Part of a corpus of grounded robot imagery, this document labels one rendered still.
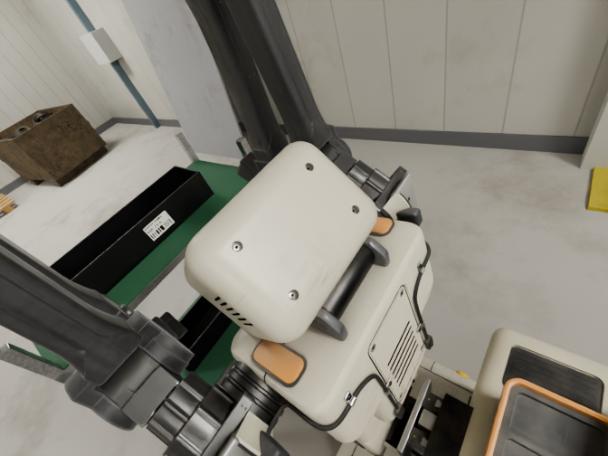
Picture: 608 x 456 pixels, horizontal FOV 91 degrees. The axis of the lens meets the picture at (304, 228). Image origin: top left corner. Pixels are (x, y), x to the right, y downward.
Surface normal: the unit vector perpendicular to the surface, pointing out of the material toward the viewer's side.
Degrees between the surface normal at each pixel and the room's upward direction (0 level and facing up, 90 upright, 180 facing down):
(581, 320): 0
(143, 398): 37
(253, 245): 48
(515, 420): 0
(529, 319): 0
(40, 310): 83
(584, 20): 90
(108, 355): 83
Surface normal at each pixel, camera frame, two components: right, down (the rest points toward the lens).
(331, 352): -0.40, -0.70
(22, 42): 0.79, 0.23
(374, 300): -0.07, -0.57
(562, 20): -0.54, 0.70
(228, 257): 0.29, -0.18
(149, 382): 0.23, -0.40
